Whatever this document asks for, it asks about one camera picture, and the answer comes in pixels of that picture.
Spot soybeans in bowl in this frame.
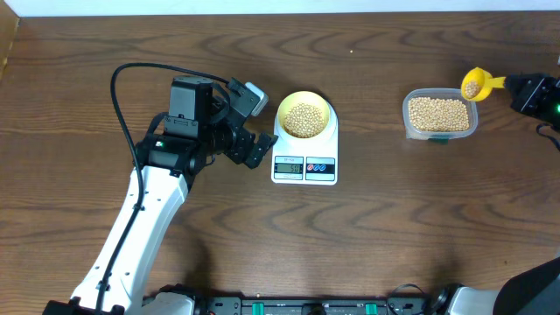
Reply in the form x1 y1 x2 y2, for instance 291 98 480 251
283 103 326 138

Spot clear plastic container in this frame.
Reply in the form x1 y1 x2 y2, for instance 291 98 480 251
402 88 479 141

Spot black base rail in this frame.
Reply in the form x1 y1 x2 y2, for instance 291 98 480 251
142 283 438 315

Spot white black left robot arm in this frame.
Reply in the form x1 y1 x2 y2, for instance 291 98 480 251
44 76 277 314

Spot green tape piece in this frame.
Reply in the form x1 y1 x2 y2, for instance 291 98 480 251
428 138 449 144

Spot white digital kitchen scale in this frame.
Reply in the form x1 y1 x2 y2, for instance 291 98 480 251
270 91 339 186

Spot yellow measuring scoop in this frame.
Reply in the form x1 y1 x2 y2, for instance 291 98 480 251
460 67 506 102

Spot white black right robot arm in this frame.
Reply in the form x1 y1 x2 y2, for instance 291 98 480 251
423 67 559 315

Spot soybeans pile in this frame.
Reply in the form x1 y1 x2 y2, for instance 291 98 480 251
408 97 470 132

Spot pale yellow bowl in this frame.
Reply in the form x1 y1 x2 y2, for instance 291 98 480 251
277 91 330 139

